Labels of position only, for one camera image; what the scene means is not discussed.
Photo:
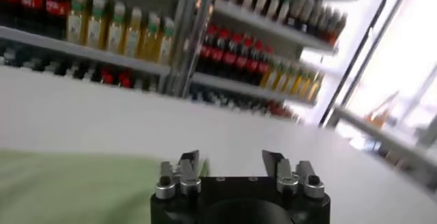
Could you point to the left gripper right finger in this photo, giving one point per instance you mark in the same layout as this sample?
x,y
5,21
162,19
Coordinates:
x,y
285,177

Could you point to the yellow juice bottle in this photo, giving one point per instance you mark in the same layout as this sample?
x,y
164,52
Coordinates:
x,y
132,39
166,46
149,42
308,88
280,80
299,85
315,90
96,29
76,24
269,76
289,82
115,34

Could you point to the grey frame white table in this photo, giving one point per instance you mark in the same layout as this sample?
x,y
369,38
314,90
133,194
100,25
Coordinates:
x,y
348,116

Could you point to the small orange object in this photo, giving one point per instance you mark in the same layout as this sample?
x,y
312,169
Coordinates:
x,y
379,120

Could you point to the black slanted window bar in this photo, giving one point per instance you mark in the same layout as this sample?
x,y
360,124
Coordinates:
x,y
358,49

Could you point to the white metal shelf rack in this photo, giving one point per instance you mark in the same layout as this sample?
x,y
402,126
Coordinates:
x,y
273,30
85,50

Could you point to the white cap beige label bottle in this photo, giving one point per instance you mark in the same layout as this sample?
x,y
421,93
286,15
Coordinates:
x,y
306,18
295,15

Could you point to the green polo shirt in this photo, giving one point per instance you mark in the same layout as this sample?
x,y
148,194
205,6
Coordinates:
x,y
68,191

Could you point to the red label dark soda bottle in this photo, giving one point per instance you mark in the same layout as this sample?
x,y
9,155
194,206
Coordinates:
x,y
125,81
107,76

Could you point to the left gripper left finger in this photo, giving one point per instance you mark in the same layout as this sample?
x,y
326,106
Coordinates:
x,y
187,177

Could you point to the white cap blue label bottle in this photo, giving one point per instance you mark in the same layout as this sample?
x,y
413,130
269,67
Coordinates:
x,y
315,23
339,34
324,26
332,30

